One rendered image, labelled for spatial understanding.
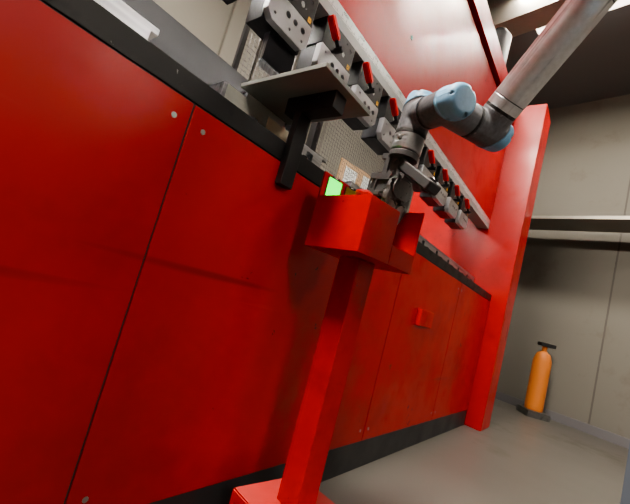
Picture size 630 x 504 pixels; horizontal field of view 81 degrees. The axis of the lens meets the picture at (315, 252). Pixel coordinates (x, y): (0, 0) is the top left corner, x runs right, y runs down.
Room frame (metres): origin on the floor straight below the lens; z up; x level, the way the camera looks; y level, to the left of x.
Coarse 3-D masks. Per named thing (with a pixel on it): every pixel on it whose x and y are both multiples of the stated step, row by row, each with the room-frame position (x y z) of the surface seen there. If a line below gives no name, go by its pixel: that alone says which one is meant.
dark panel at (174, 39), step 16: (128, 0) 1.06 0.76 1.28; (144, 0) 1.09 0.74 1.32; (144, 16) 1.10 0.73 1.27; (160, 16) 1.14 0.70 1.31; (160, 32) 1.15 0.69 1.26; (176, 32) 1.18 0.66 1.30; (160, 48) 1.16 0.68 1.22; (176, 48) 1.20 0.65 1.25; (192, 48) 1.24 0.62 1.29; (208, 48) 1.28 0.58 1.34; (192, 64) 1.25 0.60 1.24; (208, 64) 1.30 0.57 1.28; (224, 64) 1.34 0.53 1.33; (208, 80) 1.31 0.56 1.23; (224, 80) 1.36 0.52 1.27; (240, 80) 1.41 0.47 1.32
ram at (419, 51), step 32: (320, 0) 0.93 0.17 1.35; (352, 0) 1.03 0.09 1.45; (384, 0) 1.14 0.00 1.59; (416, 0) 1.29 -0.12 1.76; (448, 0) 1.48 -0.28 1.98; (384, 32) 1.18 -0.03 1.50; (416, 32) 1.33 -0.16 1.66; (448, 32) 1.54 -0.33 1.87; (384, 64) 1.22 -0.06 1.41; (416, 64) 1.38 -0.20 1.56; (448, 64) 1.60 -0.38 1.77; (480, 64) 1.90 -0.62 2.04; (384, 96) 1.29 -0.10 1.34; (480, 96) 1.98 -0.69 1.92; (480, 160) 2.17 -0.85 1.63; (480, 192) 2.28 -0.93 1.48; (480, 224) 2.50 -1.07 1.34
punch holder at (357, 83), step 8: (352, 64) 1.15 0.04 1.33; (360, 64) 1.13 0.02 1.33; (352, 72) 1.14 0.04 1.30; (360, 72) 1.12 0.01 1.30; (352, 80) 1.13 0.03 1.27; (360, 80) 1.13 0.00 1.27; (376, 80) 1.20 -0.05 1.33; (352, 88) 1.13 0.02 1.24; (360, 88) 1.13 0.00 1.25; (376, 88) 1.20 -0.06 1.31; (360, 96) 1.14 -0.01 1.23; (368, 96) 1.18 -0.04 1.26; (376, 96) 1.21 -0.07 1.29; (368, 104) 1.18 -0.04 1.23; (376, 112) 1.23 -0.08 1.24; (344, 120) 1.23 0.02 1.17; (352, 120) 1.21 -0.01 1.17; (360, 120) 1.20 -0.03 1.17; (368, 120) 1.20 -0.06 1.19; (352, 128) 1.27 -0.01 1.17; (360, 128) 1.25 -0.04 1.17
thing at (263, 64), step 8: (264, 40) 0.88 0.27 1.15; (272, 40) 0.88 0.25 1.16; (264, 48) 0.87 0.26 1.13; (272, 48) 0.89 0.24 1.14; (280, 48) 0.90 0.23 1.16; (264, 56) 0.87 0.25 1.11; (272, 56) 0.89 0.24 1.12; (280, 56) 0.91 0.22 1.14; (288, 56) 0.93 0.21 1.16; (264, 64) 0.89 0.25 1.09; (272, 64) 0.90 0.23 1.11; (280, 64) 0.92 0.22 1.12; (288, 64) 0.94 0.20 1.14; (272, 72) 0.91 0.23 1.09; (280, 72) 0.92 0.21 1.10
